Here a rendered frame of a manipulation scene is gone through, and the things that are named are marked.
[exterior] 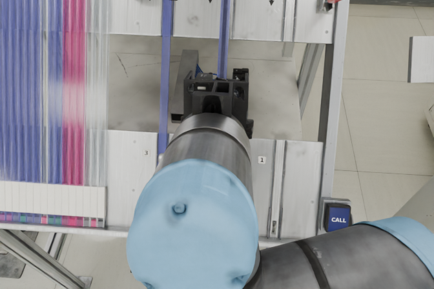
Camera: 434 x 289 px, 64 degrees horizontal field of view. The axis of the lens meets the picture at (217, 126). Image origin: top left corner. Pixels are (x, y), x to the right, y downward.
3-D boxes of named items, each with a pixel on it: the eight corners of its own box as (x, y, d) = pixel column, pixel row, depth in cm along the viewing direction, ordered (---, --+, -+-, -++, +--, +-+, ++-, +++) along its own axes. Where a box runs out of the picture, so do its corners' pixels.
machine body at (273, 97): (273, 229, 142) (303, 142, 92) (104, 217, 145) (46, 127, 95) (269, 108, 181) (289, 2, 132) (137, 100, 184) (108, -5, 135)
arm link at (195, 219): (135, 329, 21) (99, 207, 18) (170, 219, 31) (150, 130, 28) (268, 323, 20) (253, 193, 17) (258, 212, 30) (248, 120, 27)
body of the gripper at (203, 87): (250, 71, 42) (254, 99, 31) (245, 137, 45) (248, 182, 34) (188, 69, 43) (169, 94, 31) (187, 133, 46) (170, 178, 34)
